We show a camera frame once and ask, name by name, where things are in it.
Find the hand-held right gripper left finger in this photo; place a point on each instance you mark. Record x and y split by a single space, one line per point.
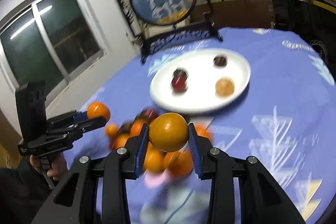
141 153

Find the large orange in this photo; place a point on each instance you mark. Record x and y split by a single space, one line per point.
168 132

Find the blue printed tablecloth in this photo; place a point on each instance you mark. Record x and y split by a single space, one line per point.
273 87

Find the person's left forearm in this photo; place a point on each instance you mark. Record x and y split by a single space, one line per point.
21 192

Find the dark brown round fruit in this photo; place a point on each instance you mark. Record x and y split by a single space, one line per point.
220 60

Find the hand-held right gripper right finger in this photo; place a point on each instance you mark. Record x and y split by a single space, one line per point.
194 154

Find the dark red plum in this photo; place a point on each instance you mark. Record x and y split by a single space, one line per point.
179 80
148 113
126 128

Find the pale orange fruit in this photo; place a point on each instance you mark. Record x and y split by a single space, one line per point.
225 87

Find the white round plate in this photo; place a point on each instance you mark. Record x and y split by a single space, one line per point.
199 98

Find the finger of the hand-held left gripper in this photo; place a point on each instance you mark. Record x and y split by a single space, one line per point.
92 123
78 117

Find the small orange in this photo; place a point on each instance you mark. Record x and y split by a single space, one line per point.
98 111

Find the pile of oranges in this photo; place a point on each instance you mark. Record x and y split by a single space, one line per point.
157 161

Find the white framed window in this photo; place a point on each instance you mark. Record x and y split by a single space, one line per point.
65 32

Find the person's left hand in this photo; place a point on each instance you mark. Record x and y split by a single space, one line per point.
59 167

